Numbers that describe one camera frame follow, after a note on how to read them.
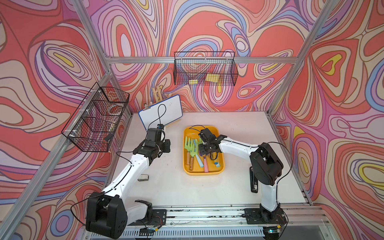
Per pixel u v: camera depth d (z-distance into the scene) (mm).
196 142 1012
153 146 627
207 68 959
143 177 842
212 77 901
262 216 667
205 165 888
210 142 719
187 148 957
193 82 822
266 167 507
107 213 393
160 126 734
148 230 703
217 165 885
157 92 911
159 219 719
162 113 627
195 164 910
